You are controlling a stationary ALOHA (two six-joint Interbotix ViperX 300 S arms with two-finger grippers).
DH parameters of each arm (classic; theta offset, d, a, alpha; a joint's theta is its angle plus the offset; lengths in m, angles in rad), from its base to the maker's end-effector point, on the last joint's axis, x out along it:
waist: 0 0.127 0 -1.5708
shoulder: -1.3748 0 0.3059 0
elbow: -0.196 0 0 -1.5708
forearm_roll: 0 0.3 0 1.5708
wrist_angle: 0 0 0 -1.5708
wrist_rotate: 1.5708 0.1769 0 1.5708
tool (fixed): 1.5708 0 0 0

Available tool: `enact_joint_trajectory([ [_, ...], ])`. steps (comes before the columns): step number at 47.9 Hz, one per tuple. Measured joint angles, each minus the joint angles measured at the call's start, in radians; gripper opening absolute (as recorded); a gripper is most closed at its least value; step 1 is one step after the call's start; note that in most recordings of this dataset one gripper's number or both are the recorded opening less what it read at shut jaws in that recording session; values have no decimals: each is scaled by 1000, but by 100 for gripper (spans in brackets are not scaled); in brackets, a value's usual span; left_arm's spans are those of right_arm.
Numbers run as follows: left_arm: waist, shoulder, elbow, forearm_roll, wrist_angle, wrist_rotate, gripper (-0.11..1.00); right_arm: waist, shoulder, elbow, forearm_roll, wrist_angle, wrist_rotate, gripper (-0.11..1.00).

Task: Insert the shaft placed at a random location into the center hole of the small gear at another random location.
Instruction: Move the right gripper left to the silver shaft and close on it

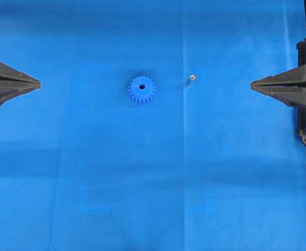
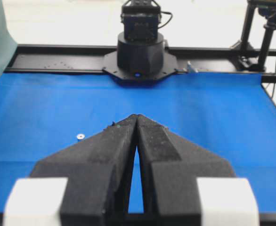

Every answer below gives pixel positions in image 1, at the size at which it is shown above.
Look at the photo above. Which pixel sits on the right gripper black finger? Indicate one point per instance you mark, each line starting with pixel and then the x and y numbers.
pixel 290 96
pixel 296 76

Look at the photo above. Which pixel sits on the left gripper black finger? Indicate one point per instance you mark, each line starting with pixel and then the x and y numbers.
pixel 9 74
pixel 11 88

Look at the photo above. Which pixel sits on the blue plastic spur gear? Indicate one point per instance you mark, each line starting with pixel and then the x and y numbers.
pixel 142 90

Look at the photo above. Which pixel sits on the blue table mat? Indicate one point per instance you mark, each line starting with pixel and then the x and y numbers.
pixel 211 166

